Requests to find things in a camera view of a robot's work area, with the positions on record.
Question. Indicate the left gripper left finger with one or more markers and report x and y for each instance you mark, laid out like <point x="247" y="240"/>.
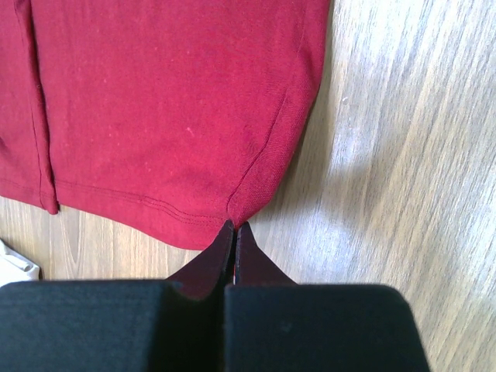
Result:
<point x="172" y="324"/>

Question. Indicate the folded white t shirt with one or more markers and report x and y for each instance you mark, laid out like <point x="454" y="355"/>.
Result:
<point x="16" y="268"/>

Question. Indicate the dark red t shirt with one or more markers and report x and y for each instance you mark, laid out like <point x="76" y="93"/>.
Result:
<point x="172" y="117"/>

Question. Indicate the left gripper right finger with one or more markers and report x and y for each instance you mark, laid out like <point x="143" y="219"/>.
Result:
<point x="274" y="324"/>

